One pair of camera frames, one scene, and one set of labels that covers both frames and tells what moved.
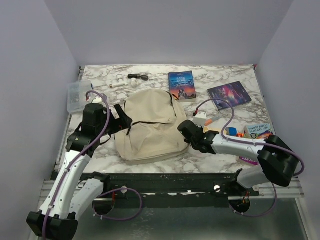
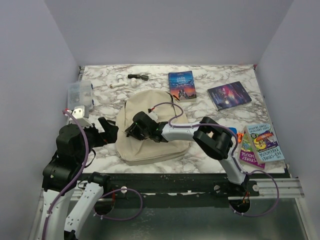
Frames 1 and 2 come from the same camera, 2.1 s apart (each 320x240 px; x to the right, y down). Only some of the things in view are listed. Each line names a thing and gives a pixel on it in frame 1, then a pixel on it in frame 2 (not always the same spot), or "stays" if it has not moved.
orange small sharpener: (240, 134) stays
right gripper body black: (193, 144) to (139, 134)
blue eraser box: (231, 131) stays
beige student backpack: (153, 135) stays
